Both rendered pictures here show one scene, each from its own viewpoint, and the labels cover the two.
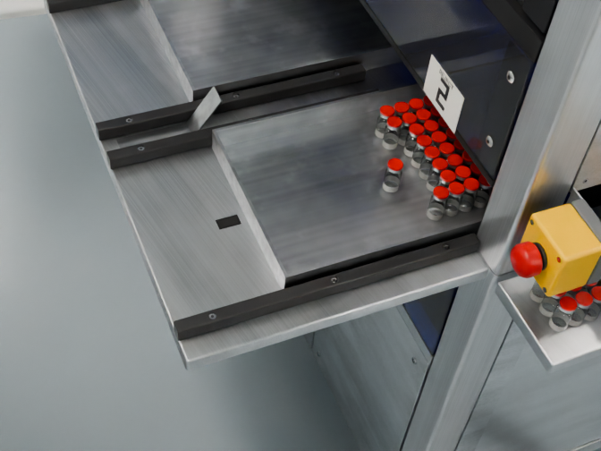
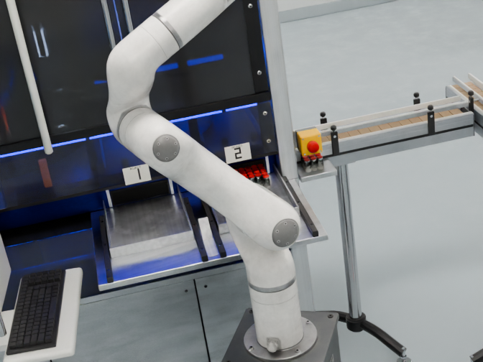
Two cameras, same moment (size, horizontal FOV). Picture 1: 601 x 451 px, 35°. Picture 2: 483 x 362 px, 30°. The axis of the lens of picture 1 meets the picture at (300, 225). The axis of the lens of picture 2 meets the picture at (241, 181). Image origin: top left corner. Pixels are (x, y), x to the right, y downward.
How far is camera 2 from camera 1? 2.42 m
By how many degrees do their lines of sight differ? 57
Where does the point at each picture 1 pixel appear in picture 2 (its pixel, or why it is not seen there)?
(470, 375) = not seen: hidden behind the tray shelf
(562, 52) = (279, 85)
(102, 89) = (175, 263)
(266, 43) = (157, 224)
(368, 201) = not seen: hidden behind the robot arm
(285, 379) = not seen: outside the picture
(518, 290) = (305, 174)
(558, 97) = (286, 98)
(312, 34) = (154, 213)
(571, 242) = (313, 132)
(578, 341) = (328, 165)
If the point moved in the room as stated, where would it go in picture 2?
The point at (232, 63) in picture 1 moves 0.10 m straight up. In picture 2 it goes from (168, 231) to (162, 204)
